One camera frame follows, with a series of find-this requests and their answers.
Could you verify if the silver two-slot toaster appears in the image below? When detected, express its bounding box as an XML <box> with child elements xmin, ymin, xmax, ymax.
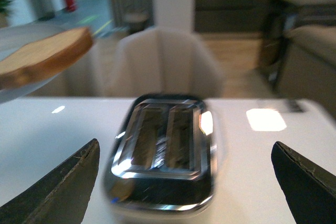
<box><xmin>103</xmin><ymin>94</ymin><xmax>216</xmax><ymax>213</ymax></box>

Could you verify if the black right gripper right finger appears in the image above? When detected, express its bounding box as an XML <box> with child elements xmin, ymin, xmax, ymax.
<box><xmin>271</xmin><ymin>141</ymin><xmax>335</xmax><ymax>223</ymax></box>

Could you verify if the woven laundry basket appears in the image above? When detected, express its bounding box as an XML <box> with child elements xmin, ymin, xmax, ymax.
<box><xmin>124</xmin><ymin>12</ymin><xmax>148</xmax><ymax>34</ymax></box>

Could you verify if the light blue round plate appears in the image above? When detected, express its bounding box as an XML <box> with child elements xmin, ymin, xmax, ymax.
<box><xmin>1</xmin><ymin>23</ymin><xmax>66</xmax><ymax>103</ymax></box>

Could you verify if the potted green plant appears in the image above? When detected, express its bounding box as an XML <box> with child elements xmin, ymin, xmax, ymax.
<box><xmin>1</xmin><ymin>0</ymin><xmax>13</xmax><ymax>28</ymax></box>

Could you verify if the white drawer cabinet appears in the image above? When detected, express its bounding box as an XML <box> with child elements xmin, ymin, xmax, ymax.
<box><xmin>153</xmin><ymin>0</ymin><xmax>195</xmax><ymax>33</ymax></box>

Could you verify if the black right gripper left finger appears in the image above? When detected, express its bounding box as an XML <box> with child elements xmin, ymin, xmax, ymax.
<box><xmin>1</xmin><ymin>138</ymin><xmax>100</xmax><ymax>223</ymax></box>

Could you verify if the beige right armchair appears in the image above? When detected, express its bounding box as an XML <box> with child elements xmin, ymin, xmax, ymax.
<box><xmin>106</xmin><ymin>27</ymin><xmax>225</xmax><ymax>98</ymax></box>

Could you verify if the slice of toast bread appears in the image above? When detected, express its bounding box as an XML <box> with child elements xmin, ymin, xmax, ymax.
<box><xmin>0</xmin><ymin>26</ymin><xmax>94</xmax><ymax>90</ymax></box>

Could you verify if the red fire extinguisher box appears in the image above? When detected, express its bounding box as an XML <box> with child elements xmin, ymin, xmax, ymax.
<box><xmin>65</xmin><ymin>0</ymin><xmax>77</xmax><ymax>12</ymax></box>

